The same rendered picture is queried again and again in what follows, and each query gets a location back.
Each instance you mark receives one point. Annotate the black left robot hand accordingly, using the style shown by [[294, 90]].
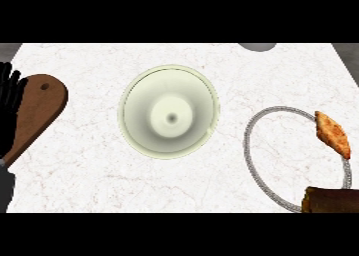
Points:
[[3, 110]]

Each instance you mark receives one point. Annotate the pale green bowl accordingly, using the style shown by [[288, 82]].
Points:
[[169, 112]]

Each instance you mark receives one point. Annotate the white round placemat grey rim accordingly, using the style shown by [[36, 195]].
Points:
[[294, 156]]

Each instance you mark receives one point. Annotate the orange sweet potato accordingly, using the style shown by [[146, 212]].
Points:
[[332, 134]]

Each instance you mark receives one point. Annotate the brown wooden cutting board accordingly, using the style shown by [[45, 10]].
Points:
[[36, 110]]

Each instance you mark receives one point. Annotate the grey round object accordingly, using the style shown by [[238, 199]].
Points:
[[257, 46]]

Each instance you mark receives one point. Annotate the brown block object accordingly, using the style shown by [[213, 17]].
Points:
[[337, 200]]

